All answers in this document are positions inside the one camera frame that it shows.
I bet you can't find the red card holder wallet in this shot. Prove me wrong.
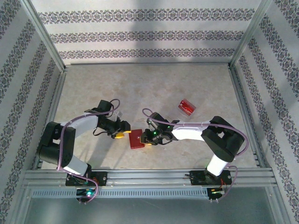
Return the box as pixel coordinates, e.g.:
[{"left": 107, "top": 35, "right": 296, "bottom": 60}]
[{"left": 129, "top": 129, "right": 145, "bottom": 149}]

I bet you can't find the clear acrylic card stand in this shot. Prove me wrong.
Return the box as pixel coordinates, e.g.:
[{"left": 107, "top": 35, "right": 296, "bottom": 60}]
[{"left": 175, "top": 99, "right": 197, "bottom": 121}]

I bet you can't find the stack of red credit cards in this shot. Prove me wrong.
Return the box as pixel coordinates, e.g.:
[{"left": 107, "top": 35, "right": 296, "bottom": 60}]
[{"left": 178, "top": 99, "right": 196, "bottom": 117}]

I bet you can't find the grey sheet metal panel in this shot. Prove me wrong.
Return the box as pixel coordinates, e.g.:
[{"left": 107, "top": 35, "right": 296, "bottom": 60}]
[{"left": 23, "top": 195, "right": 280, "bottom": 224}]

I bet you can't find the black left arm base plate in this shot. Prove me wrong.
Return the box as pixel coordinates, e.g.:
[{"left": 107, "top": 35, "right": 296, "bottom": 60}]
[{"left": 65, "top": 171, "right": 108, "bottom": 187}]

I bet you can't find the grey slotted cable duct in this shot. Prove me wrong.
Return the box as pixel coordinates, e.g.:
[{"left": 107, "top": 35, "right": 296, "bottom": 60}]
[{"left": 31, "top": 188, "right": 211, "bottom": 199}]

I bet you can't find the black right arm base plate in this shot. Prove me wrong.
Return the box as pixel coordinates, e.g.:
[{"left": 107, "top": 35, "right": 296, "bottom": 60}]
[{"left": 190, "top": 170, "right": 232, "bottom": 186}]

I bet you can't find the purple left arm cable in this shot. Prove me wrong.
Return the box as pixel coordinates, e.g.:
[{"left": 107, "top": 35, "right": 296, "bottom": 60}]
[{"left": 57, "top": 98, "right": 121, "bottom": 203}]

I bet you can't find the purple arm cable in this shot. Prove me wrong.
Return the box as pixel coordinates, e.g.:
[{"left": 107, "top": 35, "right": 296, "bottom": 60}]
[
  {"left": 142, "top": 108, "right": 249, "bottom": 203},
  {"left": 57, "top": 98, "right": 121, "bottom": 203}
]

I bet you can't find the aluminium frame rail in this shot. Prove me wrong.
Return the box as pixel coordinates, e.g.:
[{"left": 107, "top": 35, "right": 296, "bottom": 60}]
[
  {"left": 228, "top": 66, "right": 267, "bottom": 168},
  {"left": 65, "top": 62, "right": 231, "bottom": 67},
  {"left": 32, "top": 70, "right": 67, "bottom": 170}
]

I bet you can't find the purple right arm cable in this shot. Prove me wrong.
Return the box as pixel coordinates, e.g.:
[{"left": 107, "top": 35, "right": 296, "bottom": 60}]
[{"left": 142, "top": 108, "right": 249, "bottom": 203}]

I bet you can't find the aluminium frame post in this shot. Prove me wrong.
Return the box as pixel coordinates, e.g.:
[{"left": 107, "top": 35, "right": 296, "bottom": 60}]
[
  {"left": 230, "top": 0, "right": 275, "bottom": 69},
  {"left": 20, "top": 0, "right": 67, "bottom": 73}
]

